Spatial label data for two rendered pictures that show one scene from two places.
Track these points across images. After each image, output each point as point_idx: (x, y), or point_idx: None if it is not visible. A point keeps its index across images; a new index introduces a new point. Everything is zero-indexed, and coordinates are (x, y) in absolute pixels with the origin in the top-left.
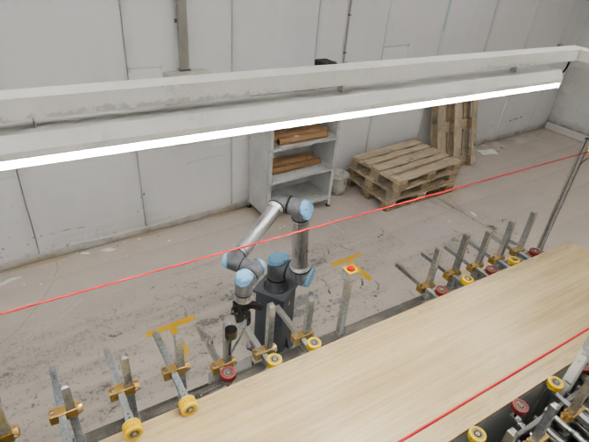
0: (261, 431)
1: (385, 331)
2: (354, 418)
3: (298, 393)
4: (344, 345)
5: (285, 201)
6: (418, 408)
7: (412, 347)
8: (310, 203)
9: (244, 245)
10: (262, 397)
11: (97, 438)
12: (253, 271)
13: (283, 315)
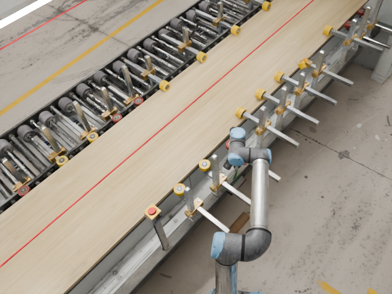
0: (193, 120)
1: (120, 223)
2: (140, 144)
3: (179, 147)
4: (154, 195)
5: (247, 235)
6: (98, 164)
7: (97, 214)
8: (213, 244)
9: (258, 165)
10: (201, 137)
11: (288, 115)
12: (233, 142)
13: (217, 221)
